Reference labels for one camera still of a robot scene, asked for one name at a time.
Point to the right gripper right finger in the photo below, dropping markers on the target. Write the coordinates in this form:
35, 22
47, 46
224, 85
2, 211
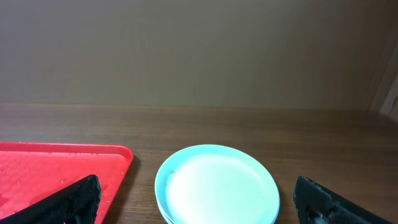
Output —
316, 204

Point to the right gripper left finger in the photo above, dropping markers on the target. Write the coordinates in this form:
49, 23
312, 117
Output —
76, 204

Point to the white plate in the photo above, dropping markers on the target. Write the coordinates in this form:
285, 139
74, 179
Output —
165, 217
211, 183

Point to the red plastic tray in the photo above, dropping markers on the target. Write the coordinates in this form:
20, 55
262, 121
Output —
32, 171

